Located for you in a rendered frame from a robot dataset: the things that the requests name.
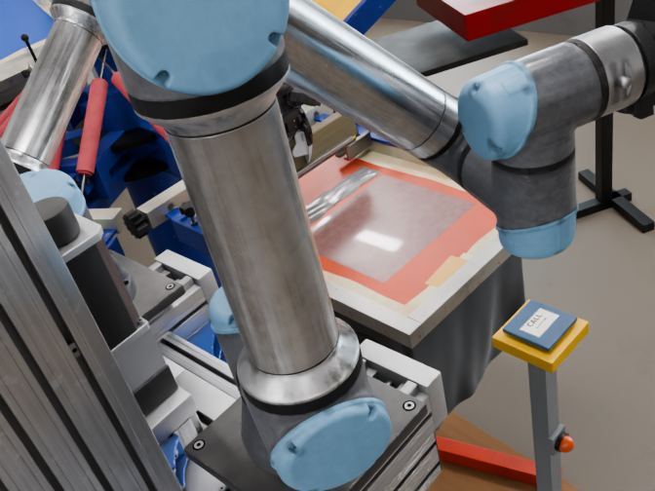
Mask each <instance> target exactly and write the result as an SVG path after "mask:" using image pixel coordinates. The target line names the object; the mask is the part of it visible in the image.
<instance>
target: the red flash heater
mask: <svg viewBox="0 0 655 491"><path fill-rule="evenodd" d="M597 1H600V0H416V3H417V6H418V7H419V8H421V9H422V10H424V11H425V12H426V13H428V14H429V15H431V16H432V17H433V18H435V19H437V20H438V21H439V22H441V23H442V24H444V25H445V26H446V27H448V28H449V29H451V30H452V31H453V32H455V33H456V34H458V35H459V36H460V37H462V38H463V39H464V40H466V41H467V42H469V41H472V40H475V39H478V38H482V37H484V36H487V35H490V34H494V33H497V32H500V31H503V30H506V29H510V28H513V27H516V26H519V25H522V24H526V23H529V22H532V21H535V20H539V19H543V18H546V17H549V16H553V15H556V14H559V13H562V12H565V11H569V10H572V9H575V8H578V7H581V6H585V5H588V4H591V3H594V2H597Z"/></svg>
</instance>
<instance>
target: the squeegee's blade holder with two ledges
mask: <svg viewBox="0 0 655 491"><path fill-rule="evenodd" d="M352 140H353V136H351V135H349V136H347V137H346V138H344V139H343V140H341V141H339V142H338V143H336V144H335V145H333V146H332V147H330V148H329V149H328V150H327V151H325V152H324V153H322V154H321V155H319V156H318V157H316V158H315V159H313V160H312V161H310V162H309V163H308V164H306V165H304V166H303V167H301V168H300V169H298V170H297V171H296V172H297V176H300V175H301V174H303V173H304V172H306V171H308V170H309V169H311V168H312V167H314V166H315V165H316V164H318V163H319V162H321V161H322V160H324V159H325V158H327V157H328V156H330V155H331V154H332V153H334V152H335V151H337V150H338V149H340V148H341V147H343V146H344V145H346V144H347V143H349V142H350V141H352Z"/></svg>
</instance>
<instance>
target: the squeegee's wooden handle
mask: <svg viewBox="0 0 655 491"><path fill-rule="evenodd" d="M311 129H312V133H313V144H312V154H311V159H310V161H312V160H313V159H315V158H316V157H318V156H319V155H321V154H322V153H324V152H325V151H327V150H328V149H329V148H330V147H332V146H333V145H335V144H336V143H338V142H339V141H341V140H343V139H344V138H346V137H347V136H349V135H351V136H354V135H356V134H357V128H356V123H355V122H353V121H351V120H349V119H348V118H346V117H344V116H342V115H341V114H339V113H337V112H335V113H334V114H332V115H331V116H329V117H327V118H326V119H324V120H323V121H322V122H321V123H319V124H317V125H316V126H314V127H313V128H311ZM294 146H295V139H293V140H291V141H290V142H289V147H290V151H291V154H292V149H293V148H294ZM292 157H293V156H292ZM293 161H294V165H295V168H296V170H298V169H300V168H301V167H303V166H304V165H306V164H307V163H306V160H305V157H304V155H303V156H300V157H296V158H294V157H293Z"/></svg>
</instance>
